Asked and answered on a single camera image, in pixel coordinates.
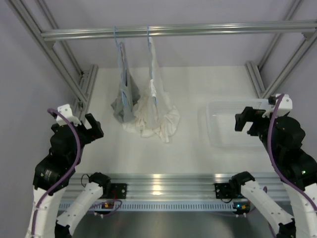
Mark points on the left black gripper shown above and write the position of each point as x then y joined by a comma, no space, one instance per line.
91,134

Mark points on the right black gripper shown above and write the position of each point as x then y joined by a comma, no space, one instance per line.
249,115

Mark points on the white tank top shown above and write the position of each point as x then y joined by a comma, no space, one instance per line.
161,120

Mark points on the blue wire hanger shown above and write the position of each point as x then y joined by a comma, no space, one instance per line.
120,66
150,55

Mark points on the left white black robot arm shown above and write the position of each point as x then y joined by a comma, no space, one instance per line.
52,176

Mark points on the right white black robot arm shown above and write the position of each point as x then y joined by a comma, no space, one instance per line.
282,138

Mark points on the grey tank top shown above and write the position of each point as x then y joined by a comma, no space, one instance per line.
128,92

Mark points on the clear plastic basket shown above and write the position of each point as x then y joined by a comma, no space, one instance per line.
220,123

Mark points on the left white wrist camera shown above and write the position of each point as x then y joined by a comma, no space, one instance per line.
66,111

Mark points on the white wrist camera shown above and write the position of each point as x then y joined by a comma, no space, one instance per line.
66,111
281,103

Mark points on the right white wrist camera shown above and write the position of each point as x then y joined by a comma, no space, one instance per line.
281,103

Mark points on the aluminium frame right posts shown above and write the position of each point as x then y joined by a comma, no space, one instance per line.
277,55

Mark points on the aluminium frame posts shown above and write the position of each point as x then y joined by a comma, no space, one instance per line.
277,55
81,82

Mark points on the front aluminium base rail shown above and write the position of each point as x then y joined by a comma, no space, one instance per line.
177,187

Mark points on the aluminium frame left posts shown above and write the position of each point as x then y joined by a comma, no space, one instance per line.
81,82

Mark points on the slotted cable duct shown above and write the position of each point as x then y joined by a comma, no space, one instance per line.
143,206

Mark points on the aluminium hanging rail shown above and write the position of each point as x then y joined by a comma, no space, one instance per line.
268,27

